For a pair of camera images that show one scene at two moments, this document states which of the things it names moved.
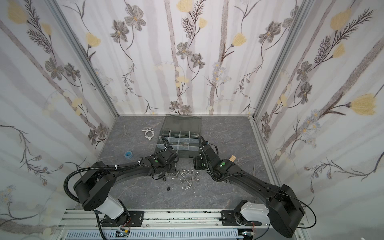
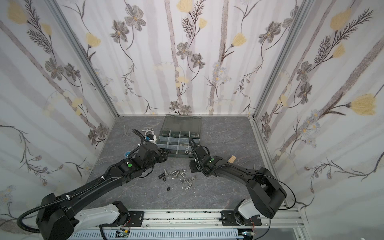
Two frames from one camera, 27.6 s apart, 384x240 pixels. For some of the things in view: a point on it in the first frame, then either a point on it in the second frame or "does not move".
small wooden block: [232, 158] does not move
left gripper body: [171, 155] -> [162, 154]
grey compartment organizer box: [182, 132] does not move
